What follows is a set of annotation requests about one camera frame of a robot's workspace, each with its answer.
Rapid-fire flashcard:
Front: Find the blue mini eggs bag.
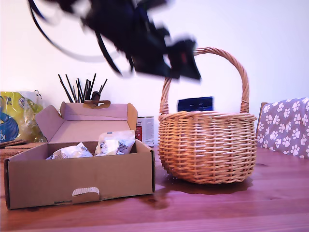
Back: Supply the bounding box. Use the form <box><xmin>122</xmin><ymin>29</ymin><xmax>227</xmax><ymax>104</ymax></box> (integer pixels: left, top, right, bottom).
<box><xmin>177</xmin><ymin>96</ymin><xmax>215</xmax><ymax>113</ymax></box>

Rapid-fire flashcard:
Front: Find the white Easter egg bag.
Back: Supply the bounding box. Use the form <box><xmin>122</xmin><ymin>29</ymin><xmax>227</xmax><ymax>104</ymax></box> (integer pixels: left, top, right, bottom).
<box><xmin>93</xmin><ymin>130</ymin><xmax>136</xmax><ymax>157</ymax></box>
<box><xmin>45</xmin><ymin>142</ymin><xmax>94</xmax><ymax>160</ymax></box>

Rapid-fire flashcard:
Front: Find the open brown cardboard box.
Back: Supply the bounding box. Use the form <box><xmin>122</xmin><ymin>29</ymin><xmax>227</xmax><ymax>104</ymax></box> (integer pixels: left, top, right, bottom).
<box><xmin>3</xmin><ymin>101</ymin><xmax>155</xmax><ymax>210</ymax></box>

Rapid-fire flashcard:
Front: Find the red and white tin can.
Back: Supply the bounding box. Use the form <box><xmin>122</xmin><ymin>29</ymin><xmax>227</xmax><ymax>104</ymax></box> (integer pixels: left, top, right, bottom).
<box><xmin>136</xmin><ymin>116</ymin><xmax>155</xmax><ymax>149</ymax></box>

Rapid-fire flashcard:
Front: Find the grey paw print chair cover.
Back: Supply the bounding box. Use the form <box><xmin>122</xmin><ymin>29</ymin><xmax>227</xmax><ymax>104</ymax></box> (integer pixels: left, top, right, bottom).
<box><xmin>256</xmin><ymin>97</ymin><xmax>309</xmax><ymax>160</ymax></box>

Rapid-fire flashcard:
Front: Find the yellow kitchen roll pack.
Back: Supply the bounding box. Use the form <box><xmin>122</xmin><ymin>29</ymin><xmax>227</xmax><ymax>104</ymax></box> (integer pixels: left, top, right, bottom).
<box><xmin>0</xmin><ymin>90</ymin><xmax>48</xmax><ymax>143</ymax></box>

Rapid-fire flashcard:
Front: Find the brown cork mat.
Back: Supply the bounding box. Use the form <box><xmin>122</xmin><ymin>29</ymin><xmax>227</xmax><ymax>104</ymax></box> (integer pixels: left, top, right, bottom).
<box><xmin>0</xmin><ymin>147</ymin><xmax>33</xmax><ymax>163</ymax></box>
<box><xmin>0</xmin><ymin>139</ymin><xmax>31</xmax><ymax>148</ymax></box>

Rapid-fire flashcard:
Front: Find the black cable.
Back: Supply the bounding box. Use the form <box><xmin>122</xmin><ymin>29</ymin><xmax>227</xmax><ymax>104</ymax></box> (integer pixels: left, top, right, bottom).
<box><xmin>27</xmin><ymin>0</ymin><xmax>124</xmax><ymax>64</ymax></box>
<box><xmin>95</xmin><ymin>31</ymin><xmax>124</xmax><ymax>78</ymax></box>

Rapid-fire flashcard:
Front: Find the woven wicker basket with handle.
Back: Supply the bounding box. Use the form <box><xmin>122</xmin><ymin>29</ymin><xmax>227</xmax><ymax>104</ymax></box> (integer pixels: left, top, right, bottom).
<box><xmin>158</xmin><ymin>46</ymin><xmax>258</xmax><ymax>185</ymax></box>

